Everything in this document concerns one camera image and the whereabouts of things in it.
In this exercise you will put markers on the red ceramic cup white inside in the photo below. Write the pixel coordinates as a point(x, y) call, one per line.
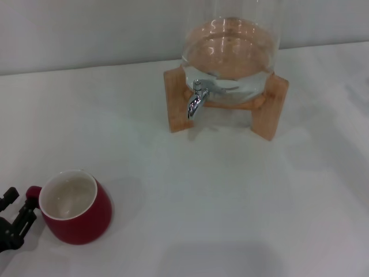
point(83, 225)

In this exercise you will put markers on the clear glass water dispenser jar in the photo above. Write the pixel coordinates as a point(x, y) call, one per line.
point(230, 43)

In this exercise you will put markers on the wooden dispenser stand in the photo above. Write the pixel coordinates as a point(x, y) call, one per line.
point(268, 115)

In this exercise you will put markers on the chrome faucet tap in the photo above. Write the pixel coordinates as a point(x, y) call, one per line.
point(196, 101)

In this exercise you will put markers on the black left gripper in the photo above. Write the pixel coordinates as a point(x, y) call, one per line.
point(10, 235)

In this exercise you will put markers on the white tablecloth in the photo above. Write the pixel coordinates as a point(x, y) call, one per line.
point(230, 202)

